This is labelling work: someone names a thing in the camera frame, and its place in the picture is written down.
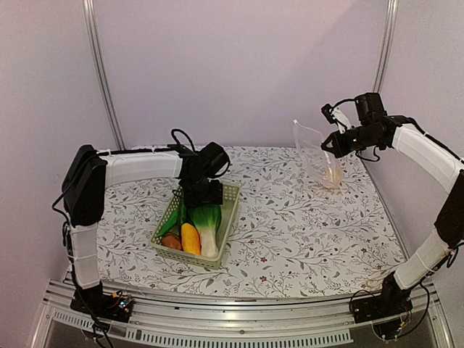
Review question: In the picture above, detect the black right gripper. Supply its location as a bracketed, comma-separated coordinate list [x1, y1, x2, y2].
[321, 124, 381, 158]

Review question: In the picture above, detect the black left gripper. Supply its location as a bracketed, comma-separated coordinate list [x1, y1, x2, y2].
[183, 175, 223, 206]

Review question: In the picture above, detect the clear pink zip top bag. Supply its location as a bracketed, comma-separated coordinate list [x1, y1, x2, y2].
[293, 120, 342, 189]

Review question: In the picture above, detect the green bok choy toy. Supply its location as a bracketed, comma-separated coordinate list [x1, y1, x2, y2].
[188, 204, 222, 258]

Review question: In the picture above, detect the yellow lemon toy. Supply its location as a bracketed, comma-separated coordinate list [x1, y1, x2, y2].
[326, 167, 342, 183]

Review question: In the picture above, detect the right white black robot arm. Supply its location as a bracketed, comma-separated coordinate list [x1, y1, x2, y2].
[321, 115, 463, 316]

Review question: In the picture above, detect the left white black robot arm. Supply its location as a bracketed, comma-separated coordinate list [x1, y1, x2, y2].
[60, 142, 230, 315]

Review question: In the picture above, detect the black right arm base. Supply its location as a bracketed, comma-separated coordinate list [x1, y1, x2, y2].
[349, 290, 413, 323]

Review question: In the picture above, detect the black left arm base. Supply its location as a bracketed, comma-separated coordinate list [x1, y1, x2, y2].
[70, 289, 134, 323]

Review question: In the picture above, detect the beige perforated plastic basket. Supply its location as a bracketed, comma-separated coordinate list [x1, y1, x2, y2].
[151, 184, 240, 269]

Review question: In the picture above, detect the green bitter gourd toy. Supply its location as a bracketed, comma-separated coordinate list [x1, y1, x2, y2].
[157, 206, 183, 237]

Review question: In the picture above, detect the orange yellow mango toy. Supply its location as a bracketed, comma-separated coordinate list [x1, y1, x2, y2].
[181, 223, 201, 255]

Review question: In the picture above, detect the brown bread roll toy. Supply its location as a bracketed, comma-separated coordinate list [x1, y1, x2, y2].
[161, 233, 183, 250]

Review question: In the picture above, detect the floral white table mat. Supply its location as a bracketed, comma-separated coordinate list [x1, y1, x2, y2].
[97, 146, 405, 297]

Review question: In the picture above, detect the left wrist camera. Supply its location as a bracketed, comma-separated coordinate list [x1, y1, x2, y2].
[197, 142, 231, 179]

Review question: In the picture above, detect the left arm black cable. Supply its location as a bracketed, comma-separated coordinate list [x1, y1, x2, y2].
[170, 128, 199, 155]

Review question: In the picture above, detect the aluminium front rail frame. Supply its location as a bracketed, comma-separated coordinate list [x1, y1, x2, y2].
[29, 280, 458, 347]

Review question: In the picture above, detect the right aluminium frame post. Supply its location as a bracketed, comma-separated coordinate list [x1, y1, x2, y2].
[373, 0, 399, 93]

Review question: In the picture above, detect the aluminium frame post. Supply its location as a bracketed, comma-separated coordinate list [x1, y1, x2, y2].
[82, 0, 126, 150]
[373, 0, 399, 93]

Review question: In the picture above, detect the left aluminium frame post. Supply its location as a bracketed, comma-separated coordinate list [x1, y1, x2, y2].
[82, 0, 126, 150]

